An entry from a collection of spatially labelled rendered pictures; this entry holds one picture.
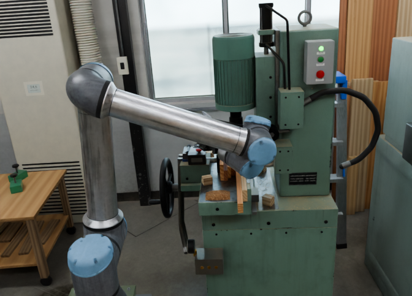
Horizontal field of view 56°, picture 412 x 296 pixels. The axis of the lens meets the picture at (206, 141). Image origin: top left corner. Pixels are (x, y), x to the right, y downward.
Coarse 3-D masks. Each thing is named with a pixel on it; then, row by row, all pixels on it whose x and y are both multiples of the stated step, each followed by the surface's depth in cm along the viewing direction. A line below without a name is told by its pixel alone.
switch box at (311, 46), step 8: (312, 40) 146; (320, 40) 145; (328, 40) 144; (304, 48) 150; (312, 48) 144; (328, 48) 144; (304, 56) 150; (312, 56) 145; (328, 56) 145; (304, 64) 151; (312, 64) 146; (328, 64) 146; (304, 72) 152; (312, 72) 147; (328, 72) 147; (304, 80) 152; (312, 80) 148; (328, 80) 148
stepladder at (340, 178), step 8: (336, 80) 233; (344, 80) 233; (344, 96) 238; (336, 104) 239; (344, 104) 242; (344, 112) 243; (344, 120) 245; (344, 128) 246; (344, 136) 247; (336, 144) 245; (344, 144) 248; (344, 152) 249; (336, 160) 256; (344, 160) 250; (336, 168) 258; (336, 176) 253; (344, 176) 253; (336, 184) 260; (344, 184) 254; (336, 192) 262; (344, 192) 255; (336, 200) 263; (344, 200) 256; (344, 208) 257; (344, 216) 259; (344, 224) 260; (344, 232) 261; (336, 240) 269; (344, 240) 262
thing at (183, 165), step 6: (210, 156) 184; (180, 162) 177; (186, 162) 176; (180, 168) 174; (186, 168) 174; (192, 168) 174; (198, 168) 174; (204, 168) 174; (210, 168) 180; (180, 174) 175; (186, 174) 175; (192, 174) 175; (198, 174) 175; (204, 174) 175; (186, 180) 176; (192, 180) 176; (198, 180) 176
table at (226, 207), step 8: (216, 168) 183; (216, 176) 174; (232, 176) 174; (184, 184) 176; (192, 184) 175; (200, 184) 168; (216, 184) 167; (224, 184) 167; (232, 184) 166; (200, 192) 161; (232, 192) 160; (200, 200) 155; (208, 200) 155; (216, 200) 154; (224, 200) 154; (232, 200) 154; (200, 208) 155; (208, 208) 154; (216, 208) 154; (224, 208) 154; (232, 208) 154; (248, 208) 154
